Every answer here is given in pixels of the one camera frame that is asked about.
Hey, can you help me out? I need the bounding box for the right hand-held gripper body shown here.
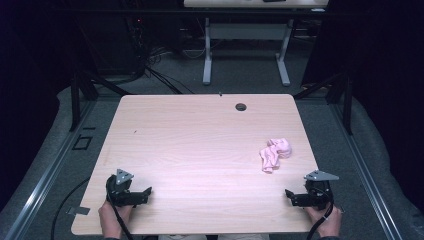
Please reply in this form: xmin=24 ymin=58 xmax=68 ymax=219
xmin=293 ymin=169 xmax=340 ymax=211

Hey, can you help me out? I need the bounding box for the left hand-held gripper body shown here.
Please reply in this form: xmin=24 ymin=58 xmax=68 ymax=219
xmin=105 ymin=168 xmax=150 ymax=208

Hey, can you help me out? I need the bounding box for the person's left hand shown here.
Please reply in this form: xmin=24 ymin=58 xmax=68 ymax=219
xmin=97 ymin=199 xmax=135 ymax=240

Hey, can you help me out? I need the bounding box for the person's right hand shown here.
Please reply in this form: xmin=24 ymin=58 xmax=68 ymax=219
xmin=304 ymin=203 xmax=344 ymax=239

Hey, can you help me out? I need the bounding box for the pink cloth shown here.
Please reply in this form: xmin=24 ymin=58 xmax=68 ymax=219
xmin=259 ymin=137 xmax=293 ymax=175

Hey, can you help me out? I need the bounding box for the grey tape piece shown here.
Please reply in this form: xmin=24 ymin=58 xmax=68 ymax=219
xmin=65 ymin=206 xmax=91 ymax=216

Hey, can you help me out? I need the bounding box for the white desk with metal legs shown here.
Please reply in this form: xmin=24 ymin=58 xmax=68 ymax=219
xmin=183 ymin=0 xmax=330 ymax=87

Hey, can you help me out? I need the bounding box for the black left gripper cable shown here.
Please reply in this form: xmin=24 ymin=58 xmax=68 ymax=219
xmin=105 ymin=186 xmax=134 ymax=240

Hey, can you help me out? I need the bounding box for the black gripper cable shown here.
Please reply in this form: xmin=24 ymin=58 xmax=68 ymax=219
xmin=305 ymin=201 xmax=335 ymax=240
xmin=105 ymin=186 xmax=134 ymax=240

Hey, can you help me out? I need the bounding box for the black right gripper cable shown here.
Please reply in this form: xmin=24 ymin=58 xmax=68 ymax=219
xmin=305 ymin=201 xmax=335 ymax=240

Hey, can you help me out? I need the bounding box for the aluminium floor rail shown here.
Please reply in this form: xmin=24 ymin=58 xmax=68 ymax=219
xmin=2 ymin=99 xmax=98 ymax=240
xmin=328 ymin=99 xmax=405 ymax=240

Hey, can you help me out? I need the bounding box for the black floor cable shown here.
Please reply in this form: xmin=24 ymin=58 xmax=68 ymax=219
xmin=50 ymin=176 xmax=92 ymax=240

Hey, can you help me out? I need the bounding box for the black metal frame stand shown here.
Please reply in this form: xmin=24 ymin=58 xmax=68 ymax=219
xmin=293 ymin=70 xmax=354 ymax=136
xmin=68 ymin=68 xmax=132 ymax=133

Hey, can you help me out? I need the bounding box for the bundle of black cables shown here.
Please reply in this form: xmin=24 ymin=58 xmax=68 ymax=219
xmin=124 ymin=14 xmax=196 ymax=96

